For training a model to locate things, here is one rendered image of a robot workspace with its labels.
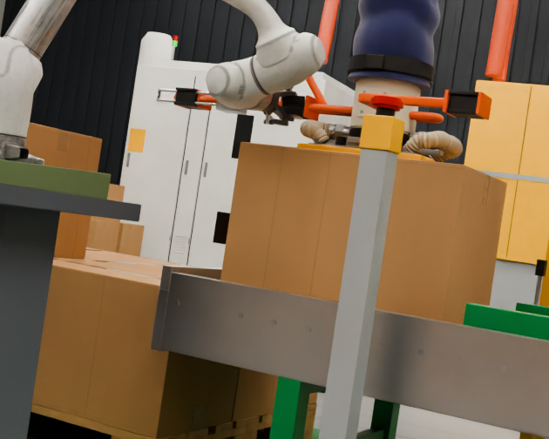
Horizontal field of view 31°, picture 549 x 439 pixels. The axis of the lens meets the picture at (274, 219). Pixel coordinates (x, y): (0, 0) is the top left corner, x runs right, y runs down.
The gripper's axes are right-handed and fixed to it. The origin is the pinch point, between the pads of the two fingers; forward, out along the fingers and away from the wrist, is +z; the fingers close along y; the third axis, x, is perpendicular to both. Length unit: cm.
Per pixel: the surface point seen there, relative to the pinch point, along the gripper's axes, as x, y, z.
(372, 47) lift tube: 25.1, -15.6, -10.1
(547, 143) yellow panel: -94, -75, 719
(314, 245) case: 21.5, 36.0, -20.7
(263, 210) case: 6.1, 29.2, -20.7
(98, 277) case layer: -42, 54, -21
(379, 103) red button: 48, 5, -54
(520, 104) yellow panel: -124, -110, 717
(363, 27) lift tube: 21.2, -21.0, -8.5
